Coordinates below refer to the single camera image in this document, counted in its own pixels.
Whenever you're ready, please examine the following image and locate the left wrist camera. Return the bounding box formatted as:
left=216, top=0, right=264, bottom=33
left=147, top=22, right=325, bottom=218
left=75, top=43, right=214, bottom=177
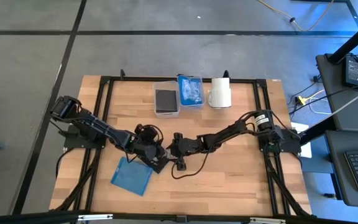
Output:
left=140, top=124, right=160, bottom=141

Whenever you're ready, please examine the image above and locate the black overhead gantry bar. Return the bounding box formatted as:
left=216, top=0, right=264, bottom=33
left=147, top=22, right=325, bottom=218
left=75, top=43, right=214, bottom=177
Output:
left=0, top=210, right=358, bottom=224

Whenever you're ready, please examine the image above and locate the blue jewel case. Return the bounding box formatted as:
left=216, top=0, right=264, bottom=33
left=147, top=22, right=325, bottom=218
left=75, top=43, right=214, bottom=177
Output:
left=109, top=156, right=154, bottom=197
left=178, top=75, right=203, bottom=106

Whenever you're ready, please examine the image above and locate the white cylindrical roll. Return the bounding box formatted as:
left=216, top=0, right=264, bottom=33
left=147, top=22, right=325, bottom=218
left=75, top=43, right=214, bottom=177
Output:
left=208, top=77, right=232, bottom=109

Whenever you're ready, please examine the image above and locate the white box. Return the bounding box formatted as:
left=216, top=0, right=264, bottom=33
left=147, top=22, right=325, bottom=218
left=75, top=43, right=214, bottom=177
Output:
left=292, top=123, right=313, bottom=159

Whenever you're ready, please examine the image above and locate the black aluminium table frame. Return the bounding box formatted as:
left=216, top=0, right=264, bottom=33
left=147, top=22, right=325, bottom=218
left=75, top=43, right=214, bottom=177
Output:
left=48, top=74, right=313, bottom=218

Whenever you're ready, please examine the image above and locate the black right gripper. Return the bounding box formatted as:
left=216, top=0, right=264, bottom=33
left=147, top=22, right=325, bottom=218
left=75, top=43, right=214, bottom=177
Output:
left=165, top=133, right=200, bottom=158

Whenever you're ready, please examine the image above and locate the black diagonal pole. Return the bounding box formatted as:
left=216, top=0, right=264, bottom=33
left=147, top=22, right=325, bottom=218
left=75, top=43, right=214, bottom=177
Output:
left=299, top=116, right=337, bottom=146
left=330, top=23, right=358, bottom=65

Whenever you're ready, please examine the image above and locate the yellow floor cable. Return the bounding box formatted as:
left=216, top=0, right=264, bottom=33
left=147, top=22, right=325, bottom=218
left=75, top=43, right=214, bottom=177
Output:
left=257, top=0, right=336, bottom=32

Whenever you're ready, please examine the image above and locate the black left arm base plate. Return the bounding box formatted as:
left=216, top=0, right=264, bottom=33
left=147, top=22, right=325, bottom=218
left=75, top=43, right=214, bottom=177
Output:
left=63, top=124, right=108, bottom=149

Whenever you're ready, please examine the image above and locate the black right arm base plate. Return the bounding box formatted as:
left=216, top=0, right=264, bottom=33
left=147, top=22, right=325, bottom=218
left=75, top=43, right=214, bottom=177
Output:
left=257, top=128, right=303, bottom=154

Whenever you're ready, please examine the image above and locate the clear plastic bin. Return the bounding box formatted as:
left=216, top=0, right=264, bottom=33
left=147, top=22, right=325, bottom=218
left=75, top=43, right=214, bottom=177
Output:
left=177, top=73, right=206, bottom=110
left=152, top=80, right=181, bottom=119

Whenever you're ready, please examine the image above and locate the black power adapter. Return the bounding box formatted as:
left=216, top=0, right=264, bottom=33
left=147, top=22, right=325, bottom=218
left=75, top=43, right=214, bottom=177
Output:
left=341, top=55, right=358, bottom=89

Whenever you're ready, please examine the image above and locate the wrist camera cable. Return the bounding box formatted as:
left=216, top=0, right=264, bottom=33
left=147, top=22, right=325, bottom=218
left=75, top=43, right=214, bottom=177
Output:
left=171, top=146, right=213, bottom=180
left=141, top=124, right=165, bottom=144

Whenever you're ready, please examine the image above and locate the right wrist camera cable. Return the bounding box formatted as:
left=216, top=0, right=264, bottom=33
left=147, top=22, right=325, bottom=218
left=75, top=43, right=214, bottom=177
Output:
left=171, top=146, right=213, bottom=180

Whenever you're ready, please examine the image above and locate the dark grey desk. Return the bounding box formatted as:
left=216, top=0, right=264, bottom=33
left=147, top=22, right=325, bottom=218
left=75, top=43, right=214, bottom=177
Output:
left=315, top=53, right=358, bottom=133
left=324, top=129, right=358, bottom=208

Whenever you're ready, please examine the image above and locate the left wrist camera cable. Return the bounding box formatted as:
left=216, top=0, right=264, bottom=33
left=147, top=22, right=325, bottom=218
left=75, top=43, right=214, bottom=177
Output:
left=141, top=124, right=165, bottom=144

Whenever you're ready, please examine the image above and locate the silver frame bracket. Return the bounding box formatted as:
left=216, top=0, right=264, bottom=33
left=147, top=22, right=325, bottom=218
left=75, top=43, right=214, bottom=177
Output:
left=249, top=217, right=287, bottom=224
left=77, top=213, right=114, bottom=222

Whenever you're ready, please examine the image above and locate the yellow white coiled cable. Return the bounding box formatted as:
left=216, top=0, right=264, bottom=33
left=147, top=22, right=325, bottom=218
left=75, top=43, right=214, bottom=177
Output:
left=295, top=89, right=325, bottom=115

